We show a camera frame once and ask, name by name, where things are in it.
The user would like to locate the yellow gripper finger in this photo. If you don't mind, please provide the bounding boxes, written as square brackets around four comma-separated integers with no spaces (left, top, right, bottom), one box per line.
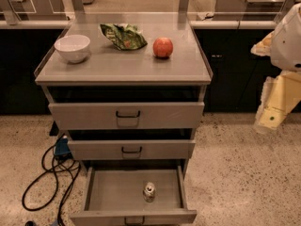
[250,32,273,57]
[253,71,301,134]

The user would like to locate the silver 7up can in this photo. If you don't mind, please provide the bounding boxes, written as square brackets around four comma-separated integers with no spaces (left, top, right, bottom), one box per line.
[143,182,156,202]

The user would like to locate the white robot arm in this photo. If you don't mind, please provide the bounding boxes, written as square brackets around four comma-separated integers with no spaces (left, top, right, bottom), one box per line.
[251,4,301,134]

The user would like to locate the grey drawer cabinet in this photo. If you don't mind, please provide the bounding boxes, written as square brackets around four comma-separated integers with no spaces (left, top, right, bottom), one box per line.
[36,13,212,171]

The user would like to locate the grey top drawer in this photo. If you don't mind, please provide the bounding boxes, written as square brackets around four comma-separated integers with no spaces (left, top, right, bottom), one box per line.
[49,102,204,130]

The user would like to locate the grey drawer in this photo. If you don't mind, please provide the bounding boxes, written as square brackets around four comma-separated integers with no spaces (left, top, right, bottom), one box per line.
[49,102,204,130]
[71,166,197,226]
[68,140,195,160]

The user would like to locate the grey middle drawer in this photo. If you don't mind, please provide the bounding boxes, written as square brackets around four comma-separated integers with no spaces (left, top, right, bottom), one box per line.
[68,140,195,160]

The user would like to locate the grey bottom drawer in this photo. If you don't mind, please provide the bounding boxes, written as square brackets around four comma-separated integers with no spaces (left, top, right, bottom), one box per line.
[71,166,197,226]

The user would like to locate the background grey table right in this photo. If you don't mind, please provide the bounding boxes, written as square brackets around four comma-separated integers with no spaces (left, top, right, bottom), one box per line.
[214,0,285,21]

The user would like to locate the red apple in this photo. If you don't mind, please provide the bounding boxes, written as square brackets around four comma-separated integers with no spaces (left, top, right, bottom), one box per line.
[152,38,173,58]

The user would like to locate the green chip bag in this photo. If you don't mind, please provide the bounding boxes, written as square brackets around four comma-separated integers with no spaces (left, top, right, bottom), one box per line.
[100,24,148,51]

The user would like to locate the white bowl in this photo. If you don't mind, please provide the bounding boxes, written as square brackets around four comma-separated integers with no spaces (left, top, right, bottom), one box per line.
[55,35,90,63]

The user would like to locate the blue power box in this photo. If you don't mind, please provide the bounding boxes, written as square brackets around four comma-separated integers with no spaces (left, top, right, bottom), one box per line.
[54,136,71,156]

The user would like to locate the black floor cable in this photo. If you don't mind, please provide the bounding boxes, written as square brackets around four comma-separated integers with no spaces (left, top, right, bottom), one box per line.
[21,143,82,226]

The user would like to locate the grey counter rail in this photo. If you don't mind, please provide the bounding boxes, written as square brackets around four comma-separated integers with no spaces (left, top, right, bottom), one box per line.
[0,20,277,29]

